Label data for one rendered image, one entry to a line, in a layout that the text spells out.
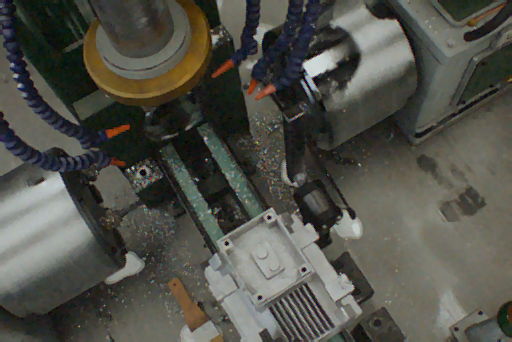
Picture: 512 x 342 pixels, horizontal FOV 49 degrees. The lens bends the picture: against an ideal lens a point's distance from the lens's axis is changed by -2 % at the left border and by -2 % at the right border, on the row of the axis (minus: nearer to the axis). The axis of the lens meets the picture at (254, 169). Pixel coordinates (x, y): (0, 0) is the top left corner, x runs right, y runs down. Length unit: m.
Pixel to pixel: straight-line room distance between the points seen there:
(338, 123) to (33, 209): 0.52
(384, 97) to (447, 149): 0.34
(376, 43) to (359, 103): 0.11
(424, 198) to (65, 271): 0.75
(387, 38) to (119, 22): 0.49
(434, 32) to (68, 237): 0.69
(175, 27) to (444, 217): 0.74
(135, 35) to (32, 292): 0.47
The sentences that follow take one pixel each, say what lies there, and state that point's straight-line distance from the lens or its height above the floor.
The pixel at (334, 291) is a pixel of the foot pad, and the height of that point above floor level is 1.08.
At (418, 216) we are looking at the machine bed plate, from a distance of 1.26.
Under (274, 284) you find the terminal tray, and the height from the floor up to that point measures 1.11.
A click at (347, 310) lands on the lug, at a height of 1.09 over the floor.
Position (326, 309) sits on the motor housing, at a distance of 0.91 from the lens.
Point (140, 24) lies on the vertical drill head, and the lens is 0.72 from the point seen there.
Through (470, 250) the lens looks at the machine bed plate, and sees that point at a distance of 1.27.
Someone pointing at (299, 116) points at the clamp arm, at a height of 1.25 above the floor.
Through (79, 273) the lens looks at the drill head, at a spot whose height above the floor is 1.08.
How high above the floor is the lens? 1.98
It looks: 68 degrees down
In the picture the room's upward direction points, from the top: 12 degrees counter-clockwise
